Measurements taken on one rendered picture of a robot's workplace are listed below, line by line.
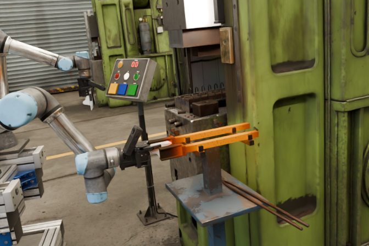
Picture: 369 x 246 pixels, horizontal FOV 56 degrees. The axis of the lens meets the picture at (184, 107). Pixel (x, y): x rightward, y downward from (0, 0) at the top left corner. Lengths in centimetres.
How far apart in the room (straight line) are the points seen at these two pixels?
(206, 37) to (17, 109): 105
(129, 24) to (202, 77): 463
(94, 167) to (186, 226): 113
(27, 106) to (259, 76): 96
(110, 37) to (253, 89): 541
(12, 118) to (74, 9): 865
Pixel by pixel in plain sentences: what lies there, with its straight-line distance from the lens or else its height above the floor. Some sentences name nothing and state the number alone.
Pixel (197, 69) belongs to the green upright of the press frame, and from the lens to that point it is 220.
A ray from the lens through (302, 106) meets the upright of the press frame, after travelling 189.
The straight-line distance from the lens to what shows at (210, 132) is 144.
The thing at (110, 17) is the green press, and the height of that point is 168.
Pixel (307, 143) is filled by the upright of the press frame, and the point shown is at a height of 73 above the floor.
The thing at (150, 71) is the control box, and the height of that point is 111.
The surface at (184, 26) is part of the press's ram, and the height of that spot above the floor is 138.
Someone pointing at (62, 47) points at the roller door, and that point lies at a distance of 982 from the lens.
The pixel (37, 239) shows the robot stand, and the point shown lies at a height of 21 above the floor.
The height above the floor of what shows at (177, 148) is 95.
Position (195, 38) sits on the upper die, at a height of 131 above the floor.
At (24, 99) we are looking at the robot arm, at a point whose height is 118.
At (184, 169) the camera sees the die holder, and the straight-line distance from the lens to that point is 199.
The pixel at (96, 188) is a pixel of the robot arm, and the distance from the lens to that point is 135.
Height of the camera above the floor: 137
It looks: 13 degrees down
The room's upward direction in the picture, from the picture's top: 5 degrees counter-clockwise
